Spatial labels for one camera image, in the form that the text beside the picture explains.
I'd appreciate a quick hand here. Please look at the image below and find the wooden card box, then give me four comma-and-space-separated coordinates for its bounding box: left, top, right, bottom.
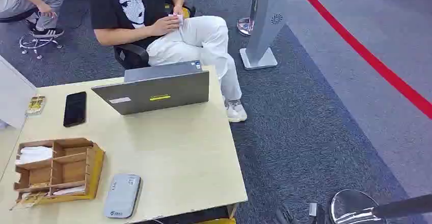
13, 137, 105, 206

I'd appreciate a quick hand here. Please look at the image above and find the grey card reader device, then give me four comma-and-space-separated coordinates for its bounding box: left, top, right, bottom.
103, 173, 142, 219

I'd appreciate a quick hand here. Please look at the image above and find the yellow box under desk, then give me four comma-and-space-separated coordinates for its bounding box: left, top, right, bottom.
195, 217, 237, 224

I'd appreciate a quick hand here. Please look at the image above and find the seated person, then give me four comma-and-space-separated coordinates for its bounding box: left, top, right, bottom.
83, 0, 248, 123

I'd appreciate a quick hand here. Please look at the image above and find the grey laptop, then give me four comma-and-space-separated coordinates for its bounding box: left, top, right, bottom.
91, 60, 210, 116

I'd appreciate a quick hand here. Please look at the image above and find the yellowish card stack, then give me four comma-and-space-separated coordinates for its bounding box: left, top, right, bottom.
9, 183, 51, 212

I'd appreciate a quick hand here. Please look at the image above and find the small pink card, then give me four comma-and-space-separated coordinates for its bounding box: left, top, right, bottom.
168, 12, 184, 25

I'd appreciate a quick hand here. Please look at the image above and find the red barrier belt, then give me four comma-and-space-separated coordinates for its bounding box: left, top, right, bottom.
290, 0, 432, 121

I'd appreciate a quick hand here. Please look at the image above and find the small gold pack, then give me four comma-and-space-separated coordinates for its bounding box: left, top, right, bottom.
25, 95, 46, 116

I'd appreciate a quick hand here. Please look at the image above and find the grey kiosk stand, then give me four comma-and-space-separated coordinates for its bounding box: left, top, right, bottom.
239, 0, 288, 71

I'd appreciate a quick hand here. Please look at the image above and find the white partition panel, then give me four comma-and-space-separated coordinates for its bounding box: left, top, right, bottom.
0, 55, 37, 130

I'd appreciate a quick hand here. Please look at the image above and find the office chair with chrome base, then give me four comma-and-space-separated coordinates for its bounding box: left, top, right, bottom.
0, 8, 64, 60

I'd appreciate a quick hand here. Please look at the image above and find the black smartphone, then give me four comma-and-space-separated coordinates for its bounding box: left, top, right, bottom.
63, 91, 88, 128

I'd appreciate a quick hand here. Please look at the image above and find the black office chair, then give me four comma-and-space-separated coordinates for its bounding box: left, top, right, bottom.
113, 43, 150, 71

